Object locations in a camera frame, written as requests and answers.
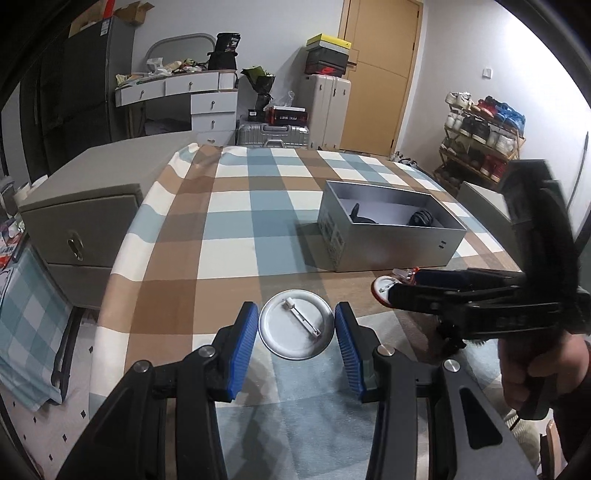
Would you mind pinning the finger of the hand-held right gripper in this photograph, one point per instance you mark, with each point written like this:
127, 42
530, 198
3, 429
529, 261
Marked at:
429, 300
461, 278

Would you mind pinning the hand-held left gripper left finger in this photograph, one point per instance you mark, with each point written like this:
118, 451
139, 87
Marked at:
244, 341

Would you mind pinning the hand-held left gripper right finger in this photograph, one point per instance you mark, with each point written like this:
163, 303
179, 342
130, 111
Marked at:
348, 350

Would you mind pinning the round silver pin badge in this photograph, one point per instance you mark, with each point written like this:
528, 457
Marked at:
281, 332

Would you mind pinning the black hair claw clip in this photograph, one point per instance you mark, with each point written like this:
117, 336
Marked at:
450, 334

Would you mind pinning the red white pin badge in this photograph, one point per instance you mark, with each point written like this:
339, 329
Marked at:
381, 288

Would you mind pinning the grey cardboard box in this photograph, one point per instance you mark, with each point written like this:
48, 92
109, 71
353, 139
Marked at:
392, 249

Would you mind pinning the person's right hand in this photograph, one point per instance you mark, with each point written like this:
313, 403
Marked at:
515, 369

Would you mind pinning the grey padded panel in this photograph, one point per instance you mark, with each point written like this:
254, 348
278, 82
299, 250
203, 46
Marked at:
485, 198

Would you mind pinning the black hair scrunchie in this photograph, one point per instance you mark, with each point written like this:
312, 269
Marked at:
420, 218

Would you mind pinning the rows of shoes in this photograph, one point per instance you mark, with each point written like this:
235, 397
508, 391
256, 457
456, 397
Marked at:
489, 124

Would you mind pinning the wooden shoe rack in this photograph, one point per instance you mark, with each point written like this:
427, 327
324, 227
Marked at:
455, 159

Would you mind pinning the pair of dark sneakers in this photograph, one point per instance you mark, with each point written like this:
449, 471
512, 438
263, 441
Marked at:
406, 160

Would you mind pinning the wooden door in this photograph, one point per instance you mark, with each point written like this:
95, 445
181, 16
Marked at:
378, 92

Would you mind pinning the grey bedside cabinet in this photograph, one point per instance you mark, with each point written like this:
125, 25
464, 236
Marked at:
78, 217

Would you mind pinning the silver suitcase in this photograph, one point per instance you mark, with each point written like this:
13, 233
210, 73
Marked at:
277, 134

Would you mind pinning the white suitcase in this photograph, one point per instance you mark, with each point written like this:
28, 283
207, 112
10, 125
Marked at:
328, 110

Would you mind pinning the blue plaid cloth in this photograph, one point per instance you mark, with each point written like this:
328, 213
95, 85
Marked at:
27, 323

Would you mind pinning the white dressing table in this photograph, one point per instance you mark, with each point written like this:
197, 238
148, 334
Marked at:
212, 104

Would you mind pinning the clear plastic bag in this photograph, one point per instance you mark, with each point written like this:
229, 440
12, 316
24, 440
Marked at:
286, 98

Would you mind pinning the black red shoe box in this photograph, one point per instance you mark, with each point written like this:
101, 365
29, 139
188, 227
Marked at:
325, 62

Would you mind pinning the black wrapped flower bouquet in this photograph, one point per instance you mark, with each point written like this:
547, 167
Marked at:
258, 83

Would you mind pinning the yellow lid shoe box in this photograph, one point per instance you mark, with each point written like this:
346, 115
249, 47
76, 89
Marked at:
330, 41

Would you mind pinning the black bag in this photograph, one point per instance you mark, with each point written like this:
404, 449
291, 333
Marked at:
224, 57

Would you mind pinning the pile of dresser clutter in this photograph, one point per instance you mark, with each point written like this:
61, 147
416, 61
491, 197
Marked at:
157, 69

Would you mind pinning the black wardrobe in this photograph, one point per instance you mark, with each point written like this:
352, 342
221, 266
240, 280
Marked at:
87, 83

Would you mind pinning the arched grey mirror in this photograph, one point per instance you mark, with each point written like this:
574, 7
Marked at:
184, 44

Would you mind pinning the open cardboard box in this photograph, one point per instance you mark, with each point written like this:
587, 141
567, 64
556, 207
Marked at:
134, 11

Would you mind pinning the black tubular frame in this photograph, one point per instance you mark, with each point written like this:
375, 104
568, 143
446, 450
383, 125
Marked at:
64, 346

